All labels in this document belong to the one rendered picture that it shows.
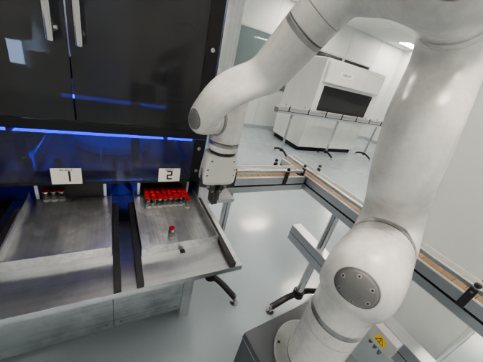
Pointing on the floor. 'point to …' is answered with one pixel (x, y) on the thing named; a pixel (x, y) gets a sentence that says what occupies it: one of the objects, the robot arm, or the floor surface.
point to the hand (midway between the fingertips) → (213, 196)
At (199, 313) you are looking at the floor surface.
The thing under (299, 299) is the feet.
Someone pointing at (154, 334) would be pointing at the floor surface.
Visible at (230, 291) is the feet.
